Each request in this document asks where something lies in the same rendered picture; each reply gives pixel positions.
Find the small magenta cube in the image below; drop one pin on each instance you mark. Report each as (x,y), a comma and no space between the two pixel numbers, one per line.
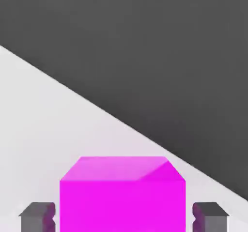
(122,201)

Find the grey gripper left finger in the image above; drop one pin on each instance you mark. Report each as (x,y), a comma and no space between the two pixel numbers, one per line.
(34,218)

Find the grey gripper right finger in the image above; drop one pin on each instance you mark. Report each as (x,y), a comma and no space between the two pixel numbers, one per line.
(213,218)

